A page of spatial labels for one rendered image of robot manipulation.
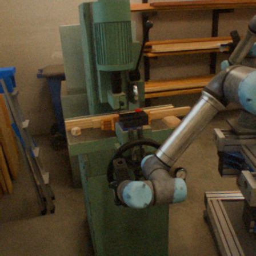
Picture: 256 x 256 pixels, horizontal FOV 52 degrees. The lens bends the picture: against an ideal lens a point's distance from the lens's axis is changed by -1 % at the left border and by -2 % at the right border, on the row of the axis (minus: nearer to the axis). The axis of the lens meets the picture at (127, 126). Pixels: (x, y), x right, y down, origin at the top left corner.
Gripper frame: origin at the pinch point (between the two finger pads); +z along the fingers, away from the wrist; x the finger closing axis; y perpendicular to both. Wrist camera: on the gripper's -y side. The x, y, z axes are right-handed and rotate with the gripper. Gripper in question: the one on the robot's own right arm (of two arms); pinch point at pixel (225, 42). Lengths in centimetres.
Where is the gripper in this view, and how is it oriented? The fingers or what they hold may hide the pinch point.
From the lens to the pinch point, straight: 214.3
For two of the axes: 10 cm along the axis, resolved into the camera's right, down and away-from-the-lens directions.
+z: -2.0, -3.5, 9.1
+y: 1.9, 9.0, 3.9
